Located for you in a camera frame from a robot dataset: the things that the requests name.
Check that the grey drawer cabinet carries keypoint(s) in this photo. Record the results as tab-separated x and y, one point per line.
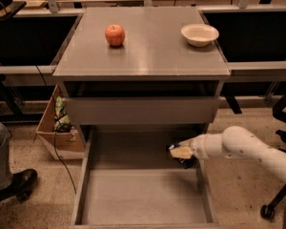
155	60

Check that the black leather shoe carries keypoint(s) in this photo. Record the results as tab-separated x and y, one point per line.
21	186

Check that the white bowl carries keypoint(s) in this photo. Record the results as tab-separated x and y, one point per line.
199	35

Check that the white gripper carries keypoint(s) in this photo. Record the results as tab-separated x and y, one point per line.
197	146

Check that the closed grey top drawer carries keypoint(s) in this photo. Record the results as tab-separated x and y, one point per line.
141	111

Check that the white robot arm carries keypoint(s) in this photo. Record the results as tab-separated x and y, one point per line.
233	142

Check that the dark blue rxbar wrapper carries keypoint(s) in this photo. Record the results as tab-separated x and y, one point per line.
185	163

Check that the open grey middle drawer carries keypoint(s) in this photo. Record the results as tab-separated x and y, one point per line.
129	181

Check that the cardboard box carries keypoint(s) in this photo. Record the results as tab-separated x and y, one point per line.
66	145

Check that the green snack bag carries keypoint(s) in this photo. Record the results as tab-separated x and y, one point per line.
62	121

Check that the red apple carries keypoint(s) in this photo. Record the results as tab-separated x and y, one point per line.
115	35

